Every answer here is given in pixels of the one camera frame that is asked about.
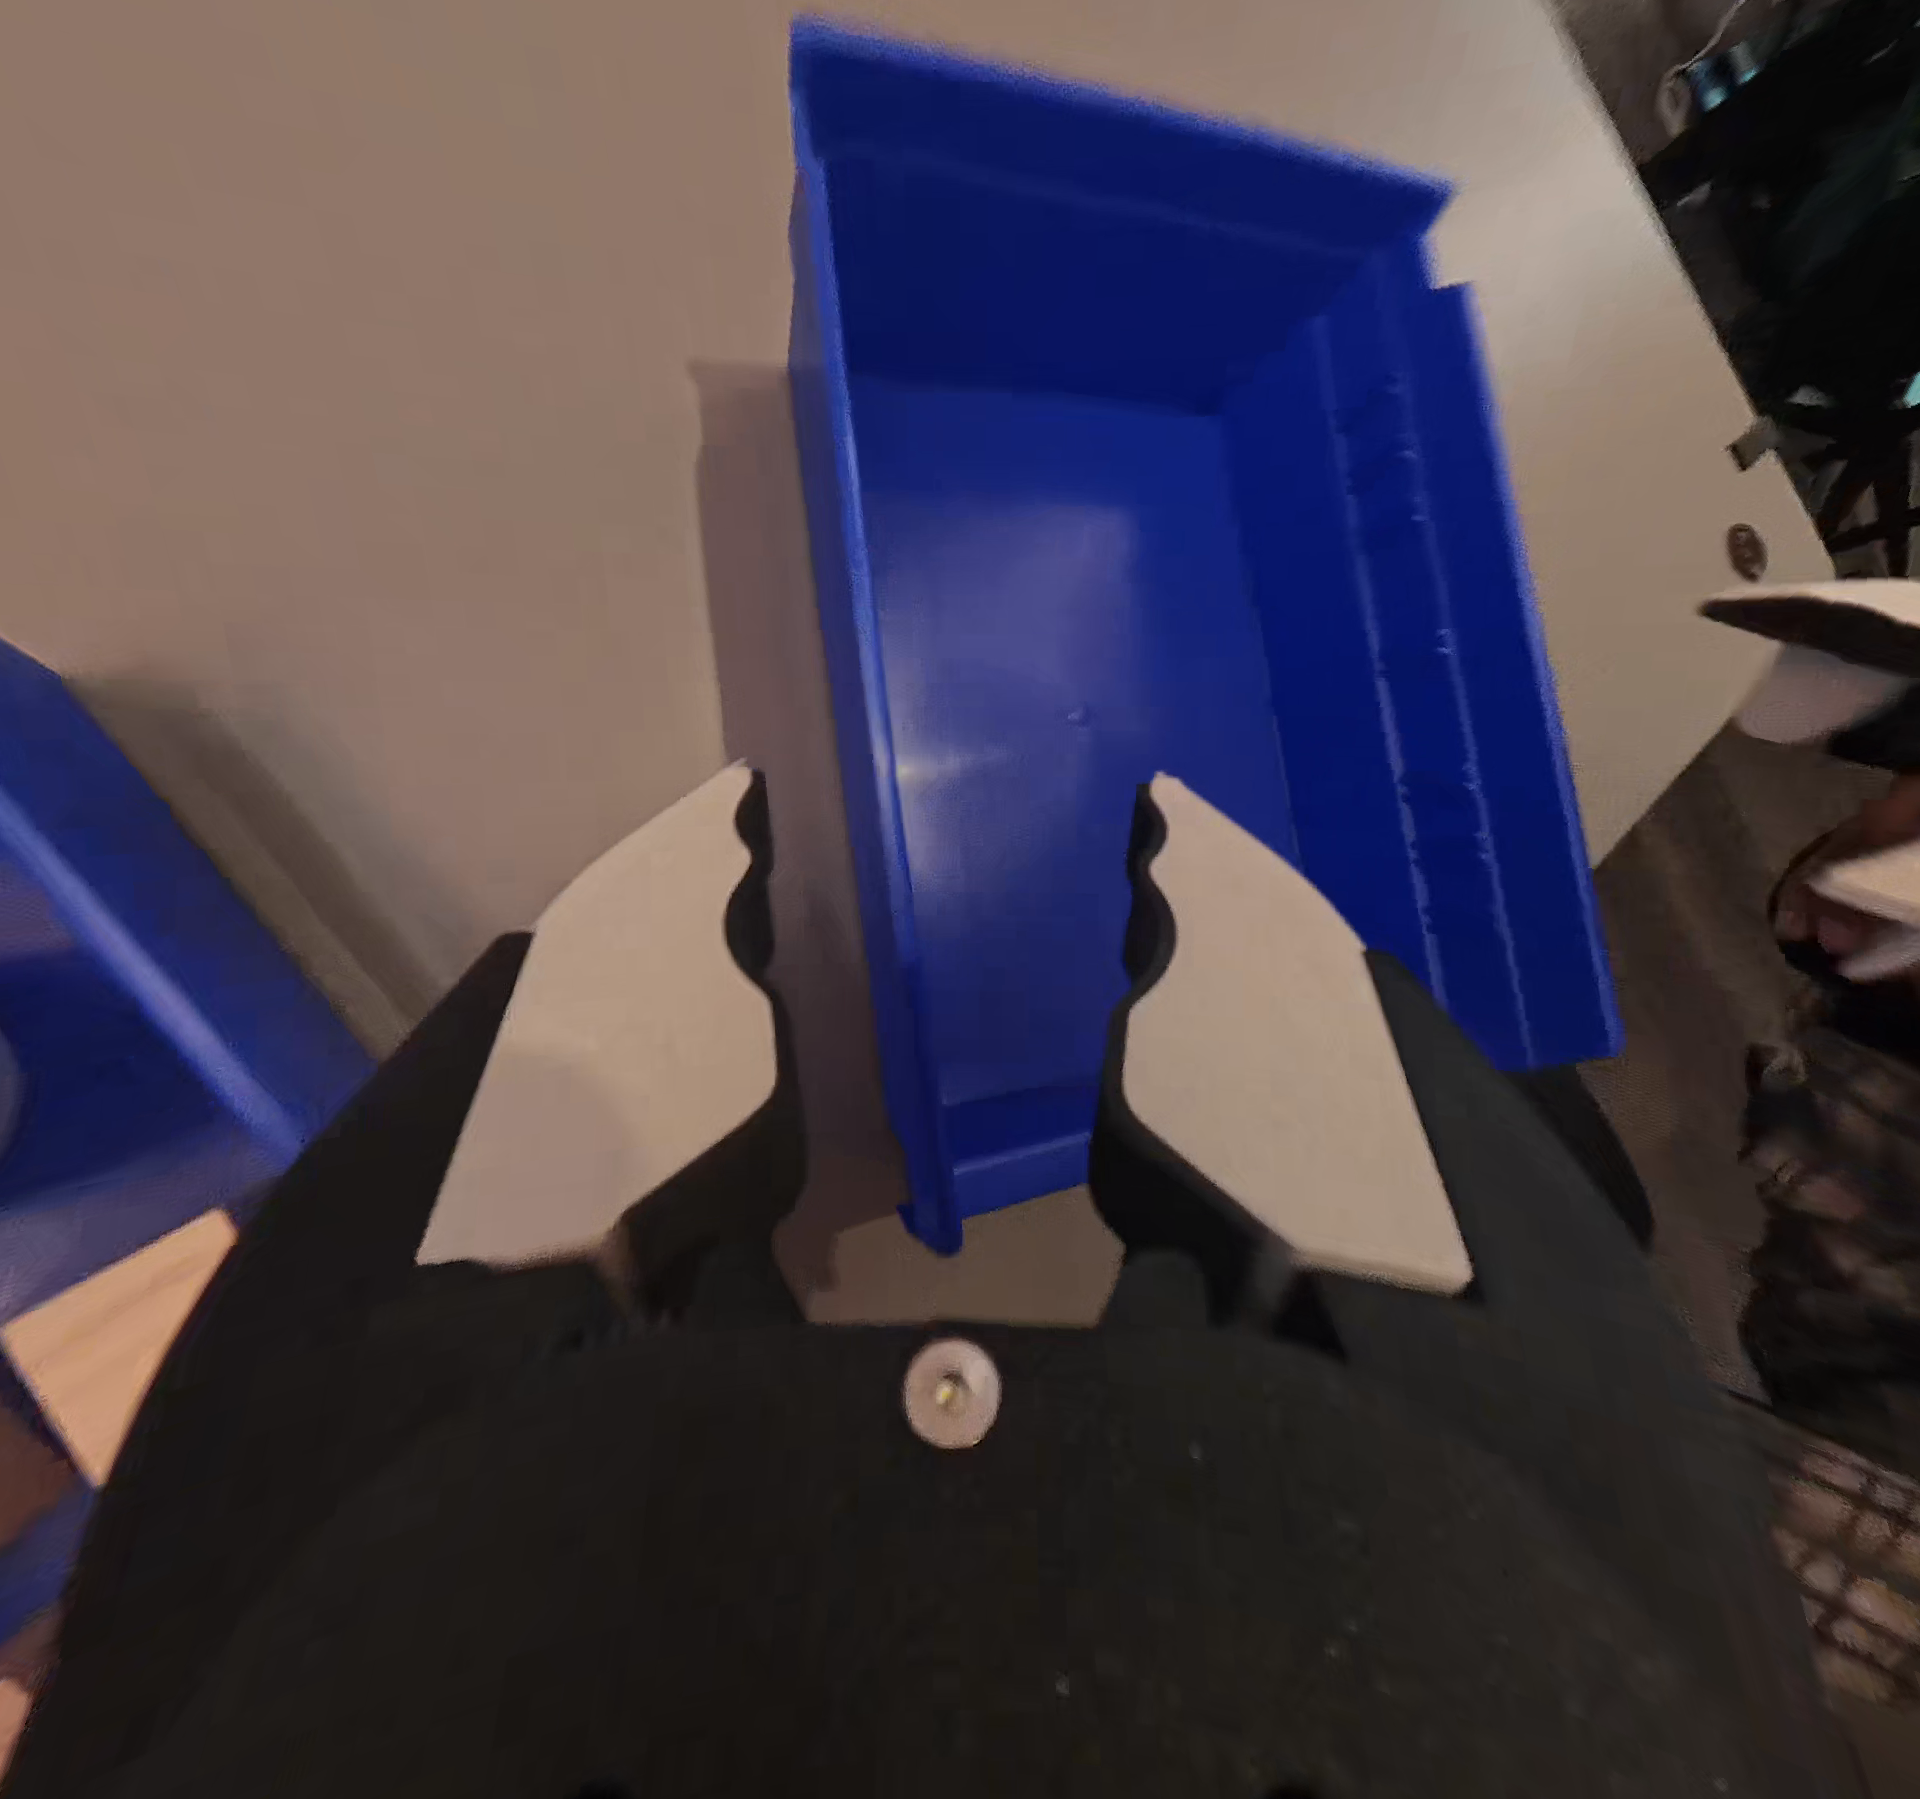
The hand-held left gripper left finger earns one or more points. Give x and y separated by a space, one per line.
614 1081

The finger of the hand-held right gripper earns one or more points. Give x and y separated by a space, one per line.
1831 697
1814 623

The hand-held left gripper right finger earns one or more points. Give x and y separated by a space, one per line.
1291 1095

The blue plastic bin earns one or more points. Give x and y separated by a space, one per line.
1051 631
120 1005

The wooden cube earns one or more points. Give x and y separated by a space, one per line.
120 1351

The person's right hand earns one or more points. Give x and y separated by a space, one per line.
1892 813

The black desk grommet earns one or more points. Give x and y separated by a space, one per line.
1745 551

